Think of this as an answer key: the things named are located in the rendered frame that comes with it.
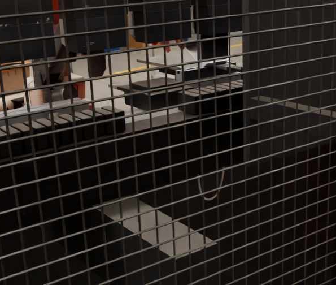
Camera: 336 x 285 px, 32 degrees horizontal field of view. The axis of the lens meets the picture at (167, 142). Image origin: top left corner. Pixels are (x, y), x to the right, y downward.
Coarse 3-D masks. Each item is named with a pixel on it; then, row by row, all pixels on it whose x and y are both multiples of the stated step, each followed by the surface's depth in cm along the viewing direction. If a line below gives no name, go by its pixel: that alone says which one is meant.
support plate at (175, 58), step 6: (168, 54) 195; (174, 54) 194; (180, 54) 194; (186, 54) 193; (138, 60) 188; (144, 60) 186; (150, 60) 185; (156, 60) 185; (162, 60) 184; (168, 60) 184; (174, 60) 183; (180, 60) 183; (186, 60) 182; (192, 60) 182; (180, 66) 172; (186, 66) 171; (192, 66) 171
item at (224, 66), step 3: (219, 66) 167; (222, 66) 166; (225, 66) 166; (228, 66) 165; (231, 66) 165; (234, 66) 165; (237, 66) 165; (240, 66) 164; (225, 69) 165; (228, 69) 164; (231, 69) 163; (234, 69) 162; (237, 69) 161; (240, 69) 160
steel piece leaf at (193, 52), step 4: (192, 40) 174; (188, 44) 174; (192, 44) 175; (196, 44) 176; (188, 48) 174; (192, 48) 175; (196, 48) 175; (192, 52) 173; (196, 52) 174; (192, 56) 172; (196, 56) 173; (196, 60) 171
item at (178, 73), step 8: (232, 64) 174; (176, 72) 166; (184, 72) 165; (192, 72) 166; (200, 72) 168; (208, 72) 170; (216, 72) 171; (224, 72) 173; (232, 72) 175; (184, 80) 165
